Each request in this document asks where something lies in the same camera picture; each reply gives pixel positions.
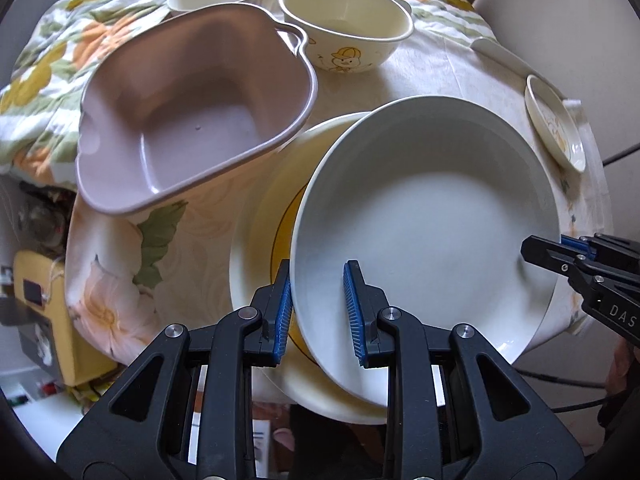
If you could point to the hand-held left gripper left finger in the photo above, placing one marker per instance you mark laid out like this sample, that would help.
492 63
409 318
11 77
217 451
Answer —
282 310

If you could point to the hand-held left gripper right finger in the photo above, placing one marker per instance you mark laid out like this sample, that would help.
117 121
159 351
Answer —
352 310

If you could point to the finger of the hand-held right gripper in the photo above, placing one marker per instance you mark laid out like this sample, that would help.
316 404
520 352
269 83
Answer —
550 255
575 244

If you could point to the small cream saucer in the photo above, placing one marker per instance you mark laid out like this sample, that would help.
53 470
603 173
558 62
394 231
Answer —
555 120

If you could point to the white round plate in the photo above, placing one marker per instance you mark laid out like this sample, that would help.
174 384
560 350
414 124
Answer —
430 210

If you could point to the pink heart-shaped bowl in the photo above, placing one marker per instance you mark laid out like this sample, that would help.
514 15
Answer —
200 110

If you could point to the cream bowl with cartoon print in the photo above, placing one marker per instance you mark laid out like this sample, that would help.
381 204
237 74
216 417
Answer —
345 15

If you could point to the pale floral tablecloth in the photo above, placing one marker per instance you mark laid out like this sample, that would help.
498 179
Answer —
110 280

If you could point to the white rectangular plate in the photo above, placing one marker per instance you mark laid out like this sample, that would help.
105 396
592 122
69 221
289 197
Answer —
500 55

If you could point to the yellow box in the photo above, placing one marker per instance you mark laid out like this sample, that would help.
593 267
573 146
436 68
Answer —
55 330

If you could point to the striped floral quilt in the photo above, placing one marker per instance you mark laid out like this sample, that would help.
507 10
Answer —
55 60

